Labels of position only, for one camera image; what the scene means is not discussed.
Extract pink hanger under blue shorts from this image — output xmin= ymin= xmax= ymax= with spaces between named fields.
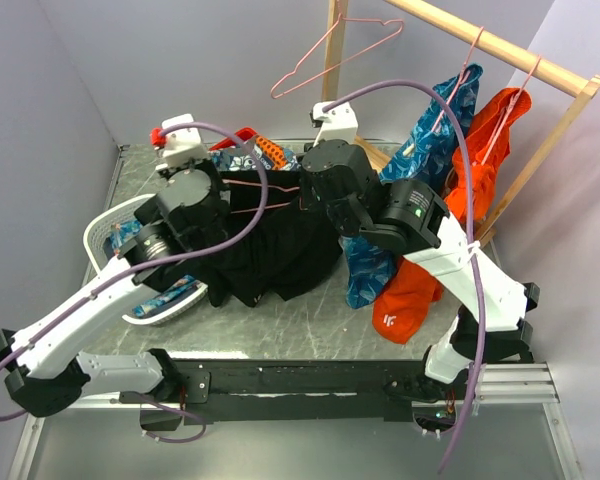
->
xmin=431 ymin=26 xmax=485 ymax=132

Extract wooden clothes rack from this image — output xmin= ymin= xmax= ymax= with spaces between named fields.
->
xmin=319 ymin=0 xmax=600 ymax=249

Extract blue floral shorts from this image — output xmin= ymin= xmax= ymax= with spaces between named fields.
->
xmin=109 ymin=220 xmax=202 ymax=321

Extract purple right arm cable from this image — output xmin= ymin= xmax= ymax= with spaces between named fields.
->
xmin=327 ymin=79 xmax=489 ymax=475

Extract white plastic basket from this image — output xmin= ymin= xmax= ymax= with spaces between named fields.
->
xmin=83 ymin=194 xmax=208 ymax=326

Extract orange blue patterned shorts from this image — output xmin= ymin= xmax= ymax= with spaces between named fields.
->
xmin=209 ymin=135 xmax=300 ymax=171

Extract red plastic tray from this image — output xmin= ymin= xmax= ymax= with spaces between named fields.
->
xmin=210 ymin=127 xmax=257 ymax=150

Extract black shorts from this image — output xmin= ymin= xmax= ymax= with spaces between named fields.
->
xmin=134 ymin=170 xmax=342 ymax=308

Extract pink hanger under orange shorts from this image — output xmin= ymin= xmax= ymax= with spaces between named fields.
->
xmin=480 ymin=55 xmax=542 ymax=166

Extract pink wire hanger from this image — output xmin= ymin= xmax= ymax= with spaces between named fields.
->
xmin=269 ymin=1 xmax=405 ymax=101
xmin=225 ymin=179 xmax=300 ymax=214

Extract blue leaf print shorts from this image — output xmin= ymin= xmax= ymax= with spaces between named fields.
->
xmin=342 ymin=63 xmax=483 ymax=309

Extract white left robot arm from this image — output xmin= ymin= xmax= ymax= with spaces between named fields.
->
xmin=0 ymin=159 xmax=229 ymax=417

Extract empty pink wire hanger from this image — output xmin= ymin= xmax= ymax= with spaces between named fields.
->
xmin=269 ymin=1 xmax=405 ymax=101

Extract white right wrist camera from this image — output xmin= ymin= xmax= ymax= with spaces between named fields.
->
xmin=310 ymin=102 xmax=358 ymax=146

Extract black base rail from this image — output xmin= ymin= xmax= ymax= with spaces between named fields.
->
xmin=99 ymin=357 xmax=476 ymax=426

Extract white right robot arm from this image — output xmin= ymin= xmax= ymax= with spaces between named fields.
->
xmin=300 ymin=140 xmax=540 ymax=399

